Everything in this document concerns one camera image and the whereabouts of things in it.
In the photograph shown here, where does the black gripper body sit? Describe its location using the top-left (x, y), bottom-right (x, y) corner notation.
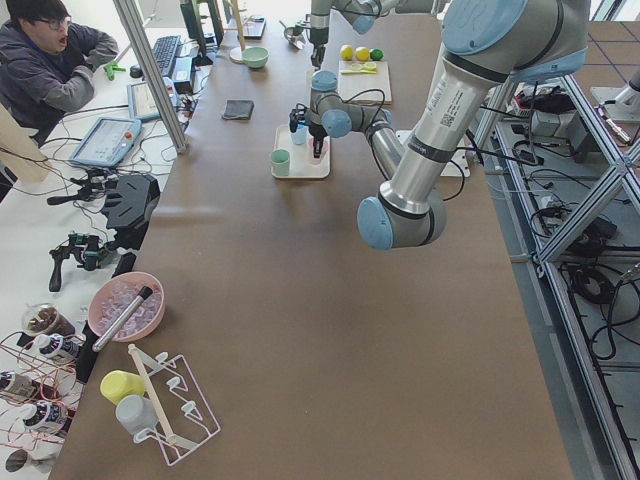
top-left (295, 14), bottom-right (329, 58)
top-left (288, 103), bottom-right (327, 142)

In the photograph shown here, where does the blue plastic cup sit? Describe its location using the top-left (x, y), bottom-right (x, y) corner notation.
top-left (290, 124), bottom-right (308, 145)

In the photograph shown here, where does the green plastic cup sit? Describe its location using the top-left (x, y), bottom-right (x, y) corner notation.
top-left (270, 148), bottom-right (290, 178)

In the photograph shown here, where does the pink plastic cup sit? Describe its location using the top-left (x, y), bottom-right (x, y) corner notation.
top-left (307, 136), bottom-right (330, 165)

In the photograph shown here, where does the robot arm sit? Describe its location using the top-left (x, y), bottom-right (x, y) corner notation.
top-left (295, 0), bottom-right (402, 70)
top-left (304, 1), bottom-right (590, 250)

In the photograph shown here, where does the cream rabbit tray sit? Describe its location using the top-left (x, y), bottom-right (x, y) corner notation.
top-left (273, 124), bottom-right (331, 180)

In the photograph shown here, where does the metal ice scoop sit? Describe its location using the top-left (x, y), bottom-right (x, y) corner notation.
top-left (279, 20), bottom-right (306, 50)

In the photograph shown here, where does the whole yellow lemon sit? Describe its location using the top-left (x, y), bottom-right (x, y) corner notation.
top-left (339, 44), bottom-right (354, 61)
top-left (354, 46), bottom-right (371, 62)

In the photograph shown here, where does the wooden cutting board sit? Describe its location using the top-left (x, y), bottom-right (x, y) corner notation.
top-left (337, 60), bottom-right (392, 105)

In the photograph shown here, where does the yellow plastic knife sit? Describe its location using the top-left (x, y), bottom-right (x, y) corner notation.
top-left (339, 69), bottom-right (378, 75)

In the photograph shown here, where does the green lime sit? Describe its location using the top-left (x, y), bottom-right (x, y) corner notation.
top-left (369, 48), bottom-right (384, 61)

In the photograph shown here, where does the green bowl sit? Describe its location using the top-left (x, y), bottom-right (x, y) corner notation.
top-left (241, 46), bottom-right (269, 69)

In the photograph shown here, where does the grey folded cloth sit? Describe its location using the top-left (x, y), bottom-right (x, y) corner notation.
top-left (222, 99), bottom-right (254, 120)

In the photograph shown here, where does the round wooden stand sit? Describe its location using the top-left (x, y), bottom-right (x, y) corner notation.
top-left (224, 0), bottom-right (247, 64)

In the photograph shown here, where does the black monitor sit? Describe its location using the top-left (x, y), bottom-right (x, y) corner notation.
top-left (179, 0), bottom-right (224, 67)

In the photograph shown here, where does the black keyboard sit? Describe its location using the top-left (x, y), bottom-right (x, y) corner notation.
top-left (152, 35), bottom-right (181, 77)

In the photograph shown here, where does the blue teach pendant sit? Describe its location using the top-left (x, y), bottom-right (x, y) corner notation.
top-left (127, 77), bottom-right (179, 122)
top-left (69, 117), bottom-right (142, 168)

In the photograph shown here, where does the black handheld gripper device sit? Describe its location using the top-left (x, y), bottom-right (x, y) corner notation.
top-left (48, 232), bottom-right (116, 292)

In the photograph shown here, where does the pink bowl with ice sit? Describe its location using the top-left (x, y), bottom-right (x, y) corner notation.
top-left (88, 272), bottom-right (166, 342)

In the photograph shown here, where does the seated person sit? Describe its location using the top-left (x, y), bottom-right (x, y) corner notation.
top-left (1, 0), bottom-right (119, 145)

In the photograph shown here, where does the yellow cup on rack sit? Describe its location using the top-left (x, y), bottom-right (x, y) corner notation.
top-left (100, 370), bottom-right (146, 405)

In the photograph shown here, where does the grey cup on rack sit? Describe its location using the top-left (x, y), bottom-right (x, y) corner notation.
top-left (116, 394), bottom-right (159, 435)

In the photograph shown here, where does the iced coffee cup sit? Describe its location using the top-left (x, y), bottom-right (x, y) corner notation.
top-left (22, 303), bottom-right (75, 337)

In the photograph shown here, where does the aluminium frame post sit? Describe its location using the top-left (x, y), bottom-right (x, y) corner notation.
top-left (113, 0), bottom-right (188, 155)

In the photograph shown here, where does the white wire cup rack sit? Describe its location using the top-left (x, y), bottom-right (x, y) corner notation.
top-left (128, 344), bottom-right (222, 467)

